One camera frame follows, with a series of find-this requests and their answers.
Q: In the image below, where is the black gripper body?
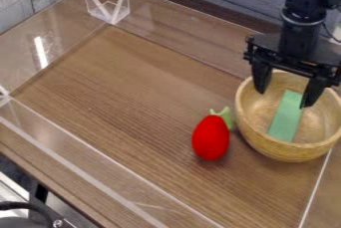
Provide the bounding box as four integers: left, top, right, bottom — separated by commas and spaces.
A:
244, 34, 341, 88

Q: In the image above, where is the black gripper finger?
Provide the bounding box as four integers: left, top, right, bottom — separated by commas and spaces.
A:
300, 77, 328, 109
252, 62, 273, 94

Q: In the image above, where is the green rectangular block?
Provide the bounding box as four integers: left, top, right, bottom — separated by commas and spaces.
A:
268, 90, 303, 142

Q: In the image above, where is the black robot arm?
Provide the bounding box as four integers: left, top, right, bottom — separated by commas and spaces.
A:
244, 0, 341, 108

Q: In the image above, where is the brown wooden bowl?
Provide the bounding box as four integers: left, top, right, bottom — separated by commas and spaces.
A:
234, 70, 341, 162

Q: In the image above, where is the red plush strawberry toy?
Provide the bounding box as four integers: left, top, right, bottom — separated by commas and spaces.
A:
192, 107, 236, 160

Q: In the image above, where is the clear acrylic corner bracket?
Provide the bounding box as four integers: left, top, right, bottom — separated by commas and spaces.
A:
86, 0, 131, 25

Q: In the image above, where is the clear acrylic tray wall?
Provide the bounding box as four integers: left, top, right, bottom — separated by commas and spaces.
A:
0, 86, 222, 228

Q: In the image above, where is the black cable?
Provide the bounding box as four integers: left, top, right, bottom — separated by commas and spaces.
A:
0, 201, 58, 228

